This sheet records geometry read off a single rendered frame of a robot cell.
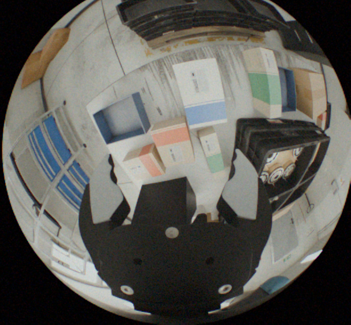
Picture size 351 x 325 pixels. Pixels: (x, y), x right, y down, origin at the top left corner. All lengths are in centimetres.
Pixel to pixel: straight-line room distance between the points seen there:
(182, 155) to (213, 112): 20
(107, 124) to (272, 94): 64
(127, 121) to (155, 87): 18
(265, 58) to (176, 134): 40
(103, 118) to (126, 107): 13
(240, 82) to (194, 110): 22
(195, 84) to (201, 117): 10
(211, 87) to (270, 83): 20
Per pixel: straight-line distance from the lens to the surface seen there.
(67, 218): 268
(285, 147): 36
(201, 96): 34
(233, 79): 46
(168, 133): 39
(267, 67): 40
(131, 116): 48
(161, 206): 56
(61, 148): 182
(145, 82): 44
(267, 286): 25
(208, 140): 42
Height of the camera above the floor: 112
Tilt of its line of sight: 55 degrees down
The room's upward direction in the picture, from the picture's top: 175 degrees counter-clockwise
